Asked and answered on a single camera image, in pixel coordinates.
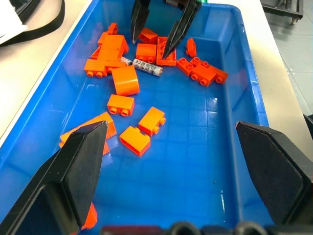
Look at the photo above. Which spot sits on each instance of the white sheet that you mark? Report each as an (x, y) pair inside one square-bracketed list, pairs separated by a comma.
[(9, 22)]

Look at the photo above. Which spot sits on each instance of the large orange building brick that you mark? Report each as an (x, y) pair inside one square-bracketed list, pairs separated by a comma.
[(114, 42)]

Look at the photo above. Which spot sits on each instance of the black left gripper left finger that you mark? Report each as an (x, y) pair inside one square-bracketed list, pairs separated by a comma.
[(61, 181)]

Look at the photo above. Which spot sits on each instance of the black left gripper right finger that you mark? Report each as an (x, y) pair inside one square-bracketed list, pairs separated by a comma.
[(274, 166)]

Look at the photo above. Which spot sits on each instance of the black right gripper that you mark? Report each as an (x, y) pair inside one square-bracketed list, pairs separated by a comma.
[(174, 2)]

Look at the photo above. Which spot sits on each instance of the orange sloped building brick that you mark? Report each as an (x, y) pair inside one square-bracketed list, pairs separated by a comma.
[(107, 122)]

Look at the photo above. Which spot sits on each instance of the black wheeled cart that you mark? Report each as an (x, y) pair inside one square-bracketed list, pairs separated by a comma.
[(284, 8)]

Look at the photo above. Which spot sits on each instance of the grey printed cylindrical battery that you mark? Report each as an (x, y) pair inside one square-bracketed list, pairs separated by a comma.
[(148, 66), (126, 61)]

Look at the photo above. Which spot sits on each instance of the orange curved building brick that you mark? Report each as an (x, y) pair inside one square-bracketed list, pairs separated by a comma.
[(125, 80)]

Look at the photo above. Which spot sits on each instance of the blue plastic bin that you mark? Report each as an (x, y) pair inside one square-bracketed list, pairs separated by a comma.
[(185, 147)]

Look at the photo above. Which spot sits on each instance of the orange hollow-side building brick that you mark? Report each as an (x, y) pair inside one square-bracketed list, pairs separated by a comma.
[(171, 60)]

